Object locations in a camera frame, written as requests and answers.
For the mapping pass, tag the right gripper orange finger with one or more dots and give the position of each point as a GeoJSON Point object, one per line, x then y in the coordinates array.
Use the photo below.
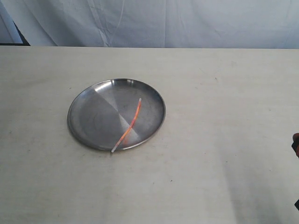
{"type": "Point", "coordinates": [295, 144]}

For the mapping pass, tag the light blue backdrop cloth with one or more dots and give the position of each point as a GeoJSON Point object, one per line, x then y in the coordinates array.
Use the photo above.
{"type": "Point", "coordinates": [270, 24]}

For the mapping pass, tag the round steel plate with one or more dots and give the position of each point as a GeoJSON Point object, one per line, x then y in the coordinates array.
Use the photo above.
{"type": "Point", "coordinates": [101, 113]}

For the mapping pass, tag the orange glow stick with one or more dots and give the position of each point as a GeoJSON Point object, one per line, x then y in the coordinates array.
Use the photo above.
{"type": "Point", "coordinates": [130, 126]}

